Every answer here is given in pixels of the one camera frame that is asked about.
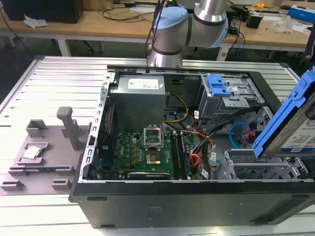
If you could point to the silver CPU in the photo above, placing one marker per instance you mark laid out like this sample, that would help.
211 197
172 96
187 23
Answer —
32 152

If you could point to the small black box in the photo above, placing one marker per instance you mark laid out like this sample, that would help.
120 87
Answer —
254 20

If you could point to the hard disk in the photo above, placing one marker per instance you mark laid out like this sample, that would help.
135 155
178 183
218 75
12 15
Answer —
283 123

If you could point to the metal disk bay cage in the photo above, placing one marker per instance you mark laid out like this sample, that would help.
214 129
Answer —
233 100

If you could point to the black PC case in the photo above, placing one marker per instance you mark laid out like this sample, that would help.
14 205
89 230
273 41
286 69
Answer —
172 206

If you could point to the blue cardboard box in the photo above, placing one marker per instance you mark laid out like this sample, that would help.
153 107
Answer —
302 13

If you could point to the wooden desk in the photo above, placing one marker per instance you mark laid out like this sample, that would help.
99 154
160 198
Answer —
98 27
268 37

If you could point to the black RAM stick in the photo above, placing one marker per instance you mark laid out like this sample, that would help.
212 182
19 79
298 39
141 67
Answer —
185 157

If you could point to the grey parts rack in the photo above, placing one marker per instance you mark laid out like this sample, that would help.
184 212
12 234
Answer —
49 159

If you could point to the white crumpled plastic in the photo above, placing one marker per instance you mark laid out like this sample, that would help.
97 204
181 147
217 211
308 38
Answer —
34 22

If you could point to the clear plastic bag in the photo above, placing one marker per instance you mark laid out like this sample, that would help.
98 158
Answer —
284 24

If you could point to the metal disk insertion slot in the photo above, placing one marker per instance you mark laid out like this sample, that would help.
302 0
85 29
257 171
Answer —
256 164

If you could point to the white hanging tag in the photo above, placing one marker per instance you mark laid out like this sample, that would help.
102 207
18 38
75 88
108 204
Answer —
223 54

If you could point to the blue empty disk carrier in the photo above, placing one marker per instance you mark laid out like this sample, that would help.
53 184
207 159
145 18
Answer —
217 86

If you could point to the yellow tape measure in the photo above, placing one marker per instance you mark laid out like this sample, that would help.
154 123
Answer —
259 5

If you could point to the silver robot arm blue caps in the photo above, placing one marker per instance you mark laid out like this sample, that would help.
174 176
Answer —
172 32

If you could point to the grey power supply unit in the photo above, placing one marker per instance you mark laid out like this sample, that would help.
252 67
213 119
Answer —
140 98

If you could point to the black graphics card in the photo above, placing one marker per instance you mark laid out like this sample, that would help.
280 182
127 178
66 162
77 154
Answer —
147 175

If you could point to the green motherboard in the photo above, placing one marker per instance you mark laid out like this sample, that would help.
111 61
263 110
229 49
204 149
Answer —
137 152

